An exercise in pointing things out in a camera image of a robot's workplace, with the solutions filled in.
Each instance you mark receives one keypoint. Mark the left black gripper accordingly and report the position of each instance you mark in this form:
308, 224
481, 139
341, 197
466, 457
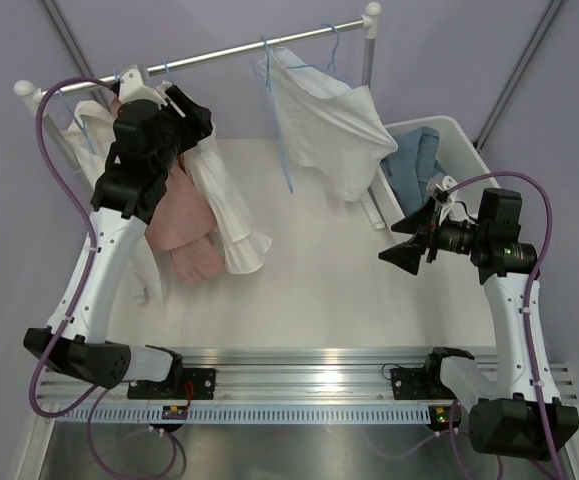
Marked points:
194, 124

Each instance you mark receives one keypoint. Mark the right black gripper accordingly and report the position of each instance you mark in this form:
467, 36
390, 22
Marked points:
426, 219

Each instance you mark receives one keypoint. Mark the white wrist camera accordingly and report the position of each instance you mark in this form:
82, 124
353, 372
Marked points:
133, 85
438, 188

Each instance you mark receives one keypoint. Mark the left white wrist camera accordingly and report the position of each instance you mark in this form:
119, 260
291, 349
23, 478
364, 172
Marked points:
133, 85

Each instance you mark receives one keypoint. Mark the white garment far left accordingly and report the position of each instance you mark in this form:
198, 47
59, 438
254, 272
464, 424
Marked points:
90, 136

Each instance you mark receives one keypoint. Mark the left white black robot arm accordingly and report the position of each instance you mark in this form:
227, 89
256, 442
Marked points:
152, 128

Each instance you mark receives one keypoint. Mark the white slotted cable duct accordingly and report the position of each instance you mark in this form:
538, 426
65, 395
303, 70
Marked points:
209, 414

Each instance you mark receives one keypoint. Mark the pink dress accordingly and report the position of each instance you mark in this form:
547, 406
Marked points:
181, 227

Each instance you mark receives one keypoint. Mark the white skirt on right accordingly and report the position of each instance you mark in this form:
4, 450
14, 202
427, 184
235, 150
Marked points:
328, 126

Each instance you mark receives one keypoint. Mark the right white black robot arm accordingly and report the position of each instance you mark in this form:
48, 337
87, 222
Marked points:
520, 414

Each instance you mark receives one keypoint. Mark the aluminium mounting rail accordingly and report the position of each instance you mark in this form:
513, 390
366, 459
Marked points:
301, 375

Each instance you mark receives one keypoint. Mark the blue wire hanger far left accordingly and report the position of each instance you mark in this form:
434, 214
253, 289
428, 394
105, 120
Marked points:
76, 120

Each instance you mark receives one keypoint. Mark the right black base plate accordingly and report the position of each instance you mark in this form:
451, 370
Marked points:
417, 384

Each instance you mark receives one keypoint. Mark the blue wire hanger right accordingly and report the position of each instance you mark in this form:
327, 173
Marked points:
331, 67

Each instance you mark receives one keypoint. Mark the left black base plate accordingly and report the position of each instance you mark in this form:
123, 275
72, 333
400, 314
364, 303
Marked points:
182, 384

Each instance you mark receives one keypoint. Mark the blue wire hanger of skirt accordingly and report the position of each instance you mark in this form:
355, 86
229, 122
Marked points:
261, 70

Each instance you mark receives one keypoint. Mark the white plastic basket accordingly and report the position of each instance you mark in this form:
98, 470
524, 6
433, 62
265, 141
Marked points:
456, 155

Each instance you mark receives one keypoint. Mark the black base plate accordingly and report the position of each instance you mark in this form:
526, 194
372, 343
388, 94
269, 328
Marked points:
417, 384
182, 384

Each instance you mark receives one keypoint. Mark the white ruffled dress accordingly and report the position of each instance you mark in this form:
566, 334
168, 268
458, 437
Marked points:
244, 246

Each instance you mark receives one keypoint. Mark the blue denim skirt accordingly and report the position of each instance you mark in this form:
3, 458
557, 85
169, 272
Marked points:
410, 168

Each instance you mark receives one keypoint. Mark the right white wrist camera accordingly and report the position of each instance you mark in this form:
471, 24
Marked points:
438, 188

